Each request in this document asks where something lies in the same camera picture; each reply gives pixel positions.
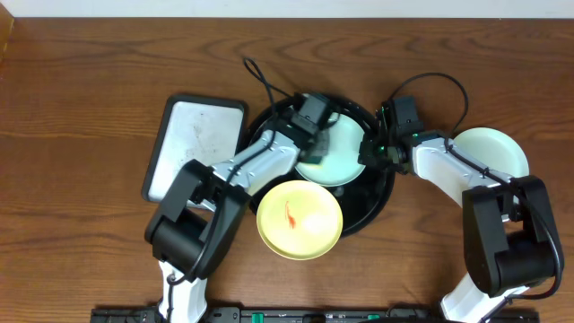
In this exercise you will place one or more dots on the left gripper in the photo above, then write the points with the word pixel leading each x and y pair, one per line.
pixel 319 144

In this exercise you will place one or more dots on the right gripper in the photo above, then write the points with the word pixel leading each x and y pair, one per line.
pixel 367 154

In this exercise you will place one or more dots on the yellow plate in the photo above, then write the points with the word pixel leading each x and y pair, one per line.
pixel 299 220

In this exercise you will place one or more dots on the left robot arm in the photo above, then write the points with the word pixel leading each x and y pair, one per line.
pixel 195 223

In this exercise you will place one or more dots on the mint plate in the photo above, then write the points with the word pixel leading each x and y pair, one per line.
pixel 495 149
pixel 344 134

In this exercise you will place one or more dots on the green yellow sponge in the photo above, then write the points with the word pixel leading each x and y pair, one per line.
pixel 317 151

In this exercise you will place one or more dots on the black round tray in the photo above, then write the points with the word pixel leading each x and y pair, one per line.
pixel 363 198

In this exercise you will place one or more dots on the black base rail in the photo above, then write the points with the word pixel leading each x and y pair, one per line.
pixel 236 315

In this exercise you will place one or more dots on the black rectangular sponge tray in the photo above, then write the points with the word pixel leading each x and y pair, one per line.
pixel 192 127

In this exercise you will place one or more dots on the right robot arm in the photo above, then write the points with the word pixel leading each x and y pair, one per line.
pixel 512 248

